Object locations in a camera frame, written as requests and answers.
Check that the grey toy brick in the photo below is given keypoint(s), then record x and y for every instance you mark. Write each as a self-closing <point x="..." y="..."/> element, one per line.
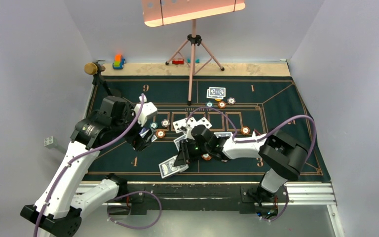
<point x="52" y="143"/>

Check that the red toy block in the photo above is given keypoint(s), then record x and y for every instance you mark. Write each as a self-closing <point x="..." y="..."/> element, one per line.
<point x="178" y="61"/>

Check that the face up clubs card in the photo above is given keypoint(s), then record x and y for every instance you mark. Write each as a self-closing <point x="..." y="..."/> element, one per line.
<point x="180" y="126"/>

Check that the aluminium frame rail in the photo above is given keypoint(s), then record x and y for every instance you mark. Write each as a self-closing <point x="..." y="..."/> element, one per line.
<point x="315" y="193"/>

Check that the blue backed playing card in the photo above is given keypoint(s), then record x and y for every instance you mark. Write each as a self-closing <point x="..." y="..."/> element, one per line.
<point x="223" y="134"/>

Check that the teal toy block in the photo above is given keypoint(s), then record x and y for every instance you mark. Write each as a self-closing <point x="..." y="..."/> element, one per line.
<point x="196" y="61"/>

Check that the colourful toy block car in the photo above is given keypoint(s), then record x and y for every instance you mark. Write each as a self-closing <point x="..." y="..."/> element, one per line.
<point x="119" y="62"/>

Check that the dark green poker mat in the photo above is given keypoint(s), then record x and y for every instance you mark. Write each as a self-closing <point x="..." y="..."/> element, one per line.
<point x="262" y="103"/>

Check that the blue card dropped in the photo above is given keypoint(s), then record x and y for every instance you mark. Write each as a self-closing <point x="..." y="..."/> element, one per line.
<point x="177" y="141"/>

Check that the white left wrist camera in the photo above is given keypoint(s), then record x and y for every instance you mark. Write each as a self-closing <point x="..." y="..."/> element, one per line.
<point x="144" y="111"/>

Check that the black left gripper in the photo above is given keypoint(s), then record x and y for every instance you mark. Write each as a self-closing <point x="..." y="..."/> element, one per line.
<point x="136" y="140"/>

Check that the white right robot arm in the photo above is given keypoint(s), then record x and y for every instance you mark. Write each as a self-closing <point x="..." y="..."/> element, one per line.
<point x="284" y="154"/>

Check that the blue playing card deck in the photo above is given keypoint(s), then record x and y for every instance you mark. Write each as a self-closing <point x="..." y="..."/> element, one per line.
<point x="168" y="169"/>

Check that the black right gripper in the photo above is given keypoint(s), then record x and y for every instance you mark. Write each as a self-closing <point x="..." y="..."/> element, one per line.
<point x="184" y="155"/>

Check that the pink tripod music stand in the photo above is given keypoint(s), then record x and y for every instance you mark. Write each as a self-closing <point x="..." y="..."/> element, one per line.
<point x="158" y="13"/>

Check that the red yellow poker chip stack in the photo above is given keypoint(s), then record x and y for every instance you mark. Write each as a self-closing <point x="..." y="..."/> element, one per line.
<point x="206" y="157"/>

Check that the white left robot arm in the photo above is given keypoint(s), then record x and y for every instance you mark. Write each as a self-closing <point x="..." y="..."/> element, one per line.
<point x="59" y="211"/>

